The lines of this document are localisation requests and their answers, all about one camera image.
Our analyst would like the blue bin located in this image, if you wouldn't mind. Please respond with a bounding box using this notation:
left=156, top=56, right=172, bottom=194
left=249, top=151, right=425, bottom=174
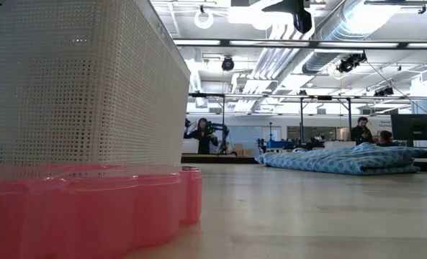
left=265, top=140, right=300, bottom=150

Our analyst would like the pink round pill organizer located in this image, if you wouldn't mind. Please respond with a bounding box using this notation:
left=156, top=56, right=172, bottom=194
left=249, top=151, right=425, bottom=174
left=0, top=164, right=203, bottom=259

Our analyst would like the brown cardboard box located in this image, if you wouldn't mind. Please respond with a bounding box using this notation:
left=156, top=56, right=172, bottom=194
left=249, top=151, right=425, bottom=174
left=233, top=142, right=254, bottom=158

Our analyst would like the black round ceiling fixture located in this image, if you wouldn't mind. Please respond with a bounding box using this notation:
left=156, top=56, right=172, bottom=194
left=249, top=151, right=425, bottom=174
left=221, top=56, right=235, bottom=72

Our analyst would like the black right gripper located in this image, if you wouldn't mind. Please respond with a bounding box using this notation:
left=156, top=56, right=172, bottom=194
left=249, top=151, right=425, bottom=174
left=261, top=0, right=313, bottom=35

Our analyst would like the white plastic mesh basket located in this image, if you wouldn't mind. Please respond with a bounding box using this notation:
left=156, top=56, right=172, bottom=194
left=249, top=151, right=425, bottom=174
left=0, top=0, right=192, bottom=181

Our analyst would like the black ceiling spotlight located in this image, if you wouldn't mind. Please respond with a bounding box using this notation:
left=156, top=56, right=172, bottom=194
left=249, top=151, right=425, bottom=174
left=335, top=51, right=368, bottom=74
left=374, top=86, right=395, bottom=97

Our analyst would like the person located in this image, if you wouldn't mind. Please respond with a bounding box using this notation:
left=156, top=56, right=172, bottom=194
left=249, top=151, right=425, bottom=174
left=350, top=116, right=374, bottom=145
left=377, top=129, right=397, bottom=147
left=183, top=117, right=221, bottom=155

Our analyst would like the black flat screen monitor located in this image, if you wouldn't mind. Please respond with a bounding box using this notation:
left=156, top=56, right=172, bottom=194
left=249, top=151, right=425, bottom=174
left=390, top=114, right=427, bottom=142

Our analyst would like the silver ribbed air duct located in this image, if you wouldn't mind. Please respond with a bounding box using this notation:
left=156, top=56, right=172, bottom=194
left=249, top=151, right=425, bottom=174
left=301, top=0, right=390, bottom=75

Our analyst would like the black gantry frame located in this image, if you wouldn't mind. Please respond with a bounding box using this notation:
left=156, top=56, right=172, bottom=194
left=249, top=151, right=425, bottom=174
left=187, top=92, right=427, bottom=145

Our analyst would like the black overhead light beam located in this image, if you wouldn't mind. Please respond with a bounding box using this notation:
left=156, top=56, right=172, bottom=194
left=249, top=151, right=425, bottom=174
left=173, top=37, right=427, bottom=51

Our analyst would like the blue patterned folded cloth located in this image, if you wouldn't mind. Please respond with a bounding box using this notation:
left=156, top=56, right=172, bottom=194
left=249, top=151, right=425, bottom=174
left=255, top=142, right=427, bottom=176

